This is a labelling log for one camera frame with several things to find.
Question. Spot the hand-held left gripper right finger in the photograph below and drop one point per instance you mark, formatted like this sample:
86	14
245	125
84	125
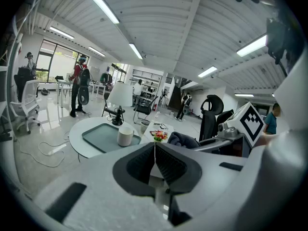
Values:
175	170

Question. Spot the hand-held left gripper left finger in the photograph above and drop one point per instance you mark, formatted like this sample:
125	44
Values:
134	170

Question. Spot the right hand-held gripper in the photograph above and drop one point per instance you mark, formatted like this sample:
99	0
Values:
247	124

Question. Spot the dark blue cloth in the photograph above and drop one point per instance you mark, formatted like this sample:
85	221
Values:
183	140

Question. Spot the white cup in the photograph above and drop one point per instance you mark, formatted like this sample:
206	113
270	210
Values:
124	137

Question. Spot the person's right forearm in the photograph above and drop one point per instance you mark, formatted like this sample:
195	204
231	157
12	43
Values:
264	139

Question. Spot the black headrest office chair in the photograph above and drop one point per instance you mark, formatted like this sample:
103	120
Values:
209	119

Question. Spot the potted colourful flowers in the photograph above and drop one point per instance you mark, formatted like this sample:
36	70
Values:
160	135

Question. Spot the mesh waste bin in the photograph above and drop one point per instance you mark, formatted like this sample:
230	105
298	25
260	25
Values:
144	127

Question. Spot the white marble table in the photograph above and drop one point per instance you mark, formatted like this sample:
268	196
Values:
150	127

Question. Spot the teal tray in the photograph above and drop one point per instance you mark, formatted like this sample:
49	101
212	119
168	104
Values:
103	135

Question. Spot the ceiling tube light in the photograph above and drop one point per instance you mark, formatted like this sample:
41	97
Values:
136	51
61	32
207	71
251	46
244	95
96	51
101	3

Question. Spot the black cantilever chair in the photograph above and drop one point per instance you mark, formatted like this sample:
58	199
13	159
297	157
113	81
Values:
145	108

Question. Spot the black folding chair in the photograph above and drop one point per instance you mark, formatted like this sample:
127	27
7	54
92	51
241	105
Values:
111	110

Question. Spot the red fire extinguisher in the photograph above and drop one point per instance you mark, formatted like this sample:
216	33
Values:
155	107

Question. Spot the round white table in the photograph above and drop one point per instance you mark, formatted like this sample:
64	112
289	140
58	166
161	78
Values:
77	133

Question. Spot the white lamp shade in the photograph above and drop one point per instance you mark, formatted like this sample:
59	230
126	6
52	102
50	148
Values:
120	94

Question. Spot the white power strip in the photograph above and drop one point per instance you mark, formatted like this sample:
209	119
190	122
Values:
56	149

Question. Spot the white storage shelf unit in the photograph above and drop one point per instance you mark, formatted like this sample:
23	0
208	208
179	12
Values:
146	78

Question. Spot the white mesh office chair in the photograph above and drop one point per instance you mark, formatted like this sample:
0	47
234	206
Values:
27	97

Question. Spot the large window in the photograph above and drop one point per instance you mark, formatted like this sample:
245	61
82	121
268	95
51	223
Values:
60	64

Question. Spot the black swivel chair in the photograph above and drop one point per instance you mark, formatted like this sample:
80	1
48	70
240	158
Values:
21	80

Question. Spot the white perforated metal rack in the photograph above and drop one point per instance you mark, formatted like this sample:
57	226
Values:
13	56

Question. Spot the black picture frame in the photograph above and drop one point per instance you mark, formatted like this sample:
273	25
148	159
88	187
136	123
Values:
163	126

